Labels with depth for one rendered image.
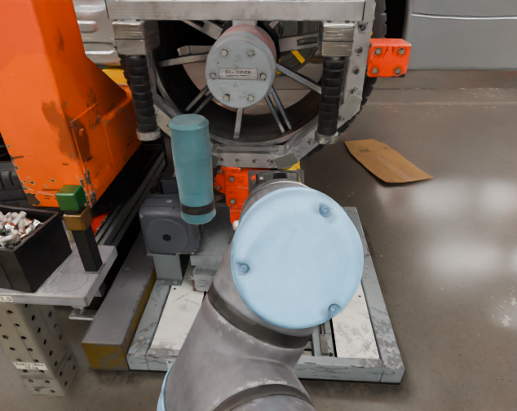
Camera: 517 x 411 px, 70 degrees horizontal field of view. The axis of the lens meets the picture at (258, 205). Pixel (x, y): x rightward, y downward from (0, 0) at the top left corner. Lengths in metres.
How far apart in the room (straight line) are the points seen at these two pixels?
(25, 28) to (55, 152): 0.25
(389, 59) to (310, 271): 0.72
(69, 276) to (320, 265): 0.75
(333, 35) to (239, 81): 0.20
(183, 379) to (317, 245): 0.14
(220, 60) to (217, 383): 0.59
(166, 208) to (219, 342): 0.90
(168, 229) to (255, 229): 0.93
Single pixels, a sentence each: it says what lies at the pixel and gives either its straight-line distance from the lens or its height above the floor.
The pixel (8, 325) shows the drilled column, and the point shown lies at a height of 0.30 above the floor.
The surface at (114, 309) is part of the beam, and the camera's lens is 1.27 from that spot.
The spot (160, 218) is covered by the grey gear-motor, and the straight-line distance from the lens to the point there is 1.16.
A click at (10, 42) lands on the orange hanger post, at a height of 0.90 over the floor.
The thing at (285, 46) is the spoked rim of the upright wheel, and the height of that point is 0.86.
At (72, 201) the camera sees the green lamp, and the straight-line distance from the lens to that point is 0.80.
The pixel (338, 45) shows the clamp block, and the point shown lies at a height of 0.92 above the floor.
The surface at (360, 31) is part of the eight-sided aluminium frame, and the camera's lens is 0.89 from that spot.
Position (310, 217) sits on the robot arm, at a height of 0.89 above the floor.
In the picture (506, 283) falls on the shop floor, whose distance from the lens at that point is 1.74.
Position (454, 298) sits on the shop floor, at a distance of 1.58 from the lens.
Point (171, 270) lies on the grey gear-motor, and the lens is 1.35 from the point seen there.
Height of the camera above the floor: 1.03
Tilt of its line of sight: 33 degrees down
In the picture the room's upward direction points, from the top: straight up
